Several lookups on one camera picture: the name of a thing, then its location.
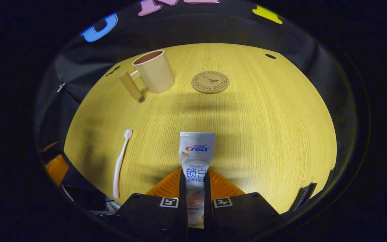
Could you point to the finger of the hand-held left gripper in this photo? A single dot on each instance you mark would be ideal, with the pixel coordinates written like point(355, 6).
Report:
point(49, 147)
point(57, 169)

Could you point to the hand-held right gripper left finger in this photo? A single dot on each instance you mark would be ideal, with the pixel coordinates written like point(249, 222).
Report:
point(149, 215)

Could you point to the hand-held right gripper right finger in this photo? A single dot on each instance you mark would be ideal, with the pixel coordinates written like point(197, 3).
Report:
point(240, 215)

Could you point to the pale pink toothbrush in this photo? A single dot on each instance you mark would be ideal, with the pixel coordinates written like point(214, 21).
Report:
point(120, 161)

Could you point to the white toothpaste tube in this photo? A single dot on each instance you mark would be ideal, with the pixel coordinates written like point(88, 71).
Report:
point(197, 151)

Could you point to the beige cup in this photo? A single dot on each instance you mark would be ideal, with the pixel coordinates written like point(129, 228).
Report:
point(155, 74)

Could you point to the wooden desktop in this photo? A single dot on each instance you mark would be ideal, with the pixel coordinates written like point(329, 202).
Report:
point(254, 134)

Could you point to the silver metal clip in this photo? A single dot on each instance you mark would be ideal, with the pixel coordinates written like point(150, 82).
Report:
point(60, 87)

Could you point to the black backdrop cloth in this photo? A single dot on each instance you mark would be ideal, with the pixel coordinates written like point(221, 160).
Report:
point(213, 27)

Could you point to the black desk edge bracket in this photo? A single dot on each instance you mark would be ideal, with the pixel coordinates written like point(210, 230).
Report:
point(331, 175)
point(302, 197)

